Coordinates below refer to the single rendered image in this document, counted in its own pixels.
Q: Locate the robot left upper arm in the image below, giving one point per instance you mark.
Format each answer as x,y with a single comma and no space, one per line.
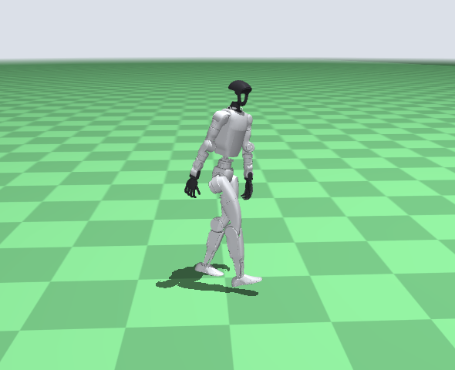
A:
247,146

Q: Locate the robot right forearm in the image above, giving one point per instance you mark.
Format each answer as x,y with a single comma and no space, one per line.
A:
200,159

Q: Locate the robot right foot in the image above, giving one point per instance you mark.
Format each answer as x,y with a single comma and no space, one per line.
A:
247,279

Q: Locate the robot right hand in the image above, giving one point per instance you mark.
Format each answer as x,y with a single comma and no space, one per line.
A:
192,185

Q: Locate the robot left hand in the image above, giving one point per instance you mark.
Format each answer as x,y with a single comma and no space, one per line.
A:
248,186

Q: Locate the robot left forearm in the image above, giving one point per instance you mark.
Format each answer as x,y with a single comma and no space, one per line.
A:
248,166

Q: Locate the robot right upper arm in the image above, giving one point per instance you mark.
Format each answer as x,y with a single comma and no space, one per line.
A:
219,119

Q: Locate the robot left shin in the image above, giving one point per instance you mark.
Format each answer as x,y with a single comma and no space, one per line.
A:
213,242

